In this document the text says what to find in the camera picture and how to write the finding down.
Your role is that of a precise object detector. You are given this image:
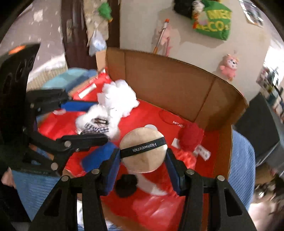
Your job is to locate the pink plush toy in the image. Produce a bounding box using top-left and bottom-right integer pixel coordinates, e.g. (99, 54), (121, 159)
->
(220, 54), (239, 81)

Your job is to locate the green plush toy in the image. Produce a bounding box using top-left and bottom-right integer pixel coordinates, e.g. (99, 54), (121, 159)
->
(98, 2), (113, 22)

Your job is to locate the orange tipped stick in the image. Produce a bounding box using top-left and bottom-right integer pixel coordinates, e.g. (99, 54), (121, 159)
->
(153, 19), (170, 54)

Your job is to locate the beige powder puff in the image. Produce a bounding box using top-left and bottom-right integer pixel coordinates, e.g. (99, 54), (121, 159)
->
(119, 127), (168, 173)

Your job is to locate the brown cardboard box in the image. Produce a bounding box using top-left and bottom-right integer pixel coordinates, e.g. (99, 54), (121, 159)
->
(66, 47), (249, 231)

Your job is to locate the green hanging tote bag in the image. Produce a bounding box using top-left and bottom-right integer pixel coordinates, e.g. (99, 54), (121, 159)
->
(192, 1), (232, 41)

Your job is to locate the blue knitted blanket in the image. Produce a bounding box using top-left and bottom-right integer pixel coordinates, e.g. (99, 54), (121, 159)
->
(12, 130), (256, 220)

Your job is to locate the clear plastic bag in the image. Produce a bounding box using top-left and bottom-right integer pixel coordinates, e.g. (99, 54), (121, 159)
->
(89, 29), (107, 57)

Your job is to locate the red plastic bag liner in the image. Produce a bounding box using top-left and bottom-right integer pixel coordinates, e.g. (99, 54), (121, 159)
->
(37, 72), (221, 231)

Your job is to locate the dark cloth covered table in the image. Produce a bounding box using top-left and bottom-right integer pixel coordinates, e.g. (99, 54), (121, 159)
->
(235, 93), (283, 171)

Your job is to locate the blue sponge cloth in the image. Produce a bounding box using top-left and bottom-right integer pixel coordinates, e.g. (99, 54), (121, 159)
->
(81, 142), (118, 172)

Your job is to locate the black fuzzy pom pom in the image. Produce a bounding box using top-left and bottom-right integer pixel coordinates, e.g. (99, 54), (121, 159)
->
(114, 174), (138, 198)

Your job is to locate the white fluffy sheep scrunchie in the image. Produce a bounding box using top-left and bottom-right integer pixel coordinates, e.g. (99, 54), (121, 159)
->
(75, 104), (121, 140)

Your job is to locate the light blue pillow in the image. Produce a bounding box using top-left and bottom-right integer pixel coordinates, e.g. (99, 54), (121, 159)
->
(41, 68), (97, 92)

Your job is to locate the white mesh bath pouf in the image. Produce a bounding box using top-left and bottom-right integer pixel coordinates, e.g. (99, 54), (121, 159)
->
(97, 79), (140, 117)

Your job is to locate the red yarn ball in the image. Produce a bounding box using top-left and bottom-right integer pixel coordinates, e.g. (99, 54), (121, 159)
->
(178, 123), (204, 152)

